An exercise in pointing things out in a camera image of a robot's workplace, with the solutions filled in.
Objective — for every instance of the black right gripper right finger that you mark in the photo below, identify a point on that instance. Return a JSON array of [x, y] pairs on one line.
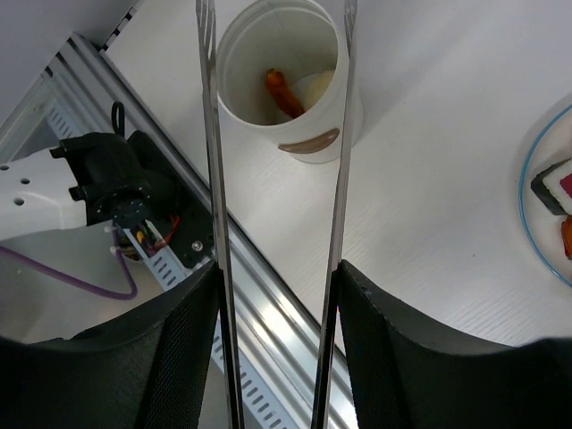
[[408, 370]]

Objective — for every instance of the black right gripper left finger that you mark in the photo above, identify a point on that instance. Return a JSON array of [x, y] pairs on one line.
[[146, 368]]

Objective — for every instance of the sushi roll with red centre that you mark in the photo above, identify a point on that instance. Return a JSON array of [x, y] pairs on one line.
[[552, 187]]

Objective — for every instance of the white steamed bun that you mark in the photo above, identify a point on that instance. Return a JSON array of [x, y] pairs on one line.
[[311, 88]]

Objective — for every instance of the metal tongs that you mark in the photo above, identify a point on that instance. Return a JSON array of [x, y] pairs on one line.
[[206, 20]]

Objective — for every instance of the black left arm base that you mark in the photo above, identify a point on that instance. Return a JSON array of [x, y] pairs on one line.
[[179, 221]]

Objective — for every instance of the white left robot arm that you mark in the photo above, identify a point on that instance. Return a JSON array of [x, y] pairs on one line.
[[86, 180]]

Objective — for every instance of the white cylindrical lunch container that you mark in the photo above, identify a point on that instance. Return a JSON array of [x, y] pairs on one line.
[[282, 71]]

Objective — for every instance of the blue rimmed white plate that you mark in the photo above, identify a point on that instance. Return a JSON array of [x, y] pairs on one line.
[[549, 144]]

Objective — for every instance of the red crab stick toy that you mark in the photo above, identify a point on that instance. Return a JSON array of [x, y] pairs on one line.
[[566, 236]]

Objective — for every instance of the aluminium mounting rail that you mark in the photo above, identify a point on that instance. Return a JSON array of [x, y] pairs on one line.
[[278, 339]]

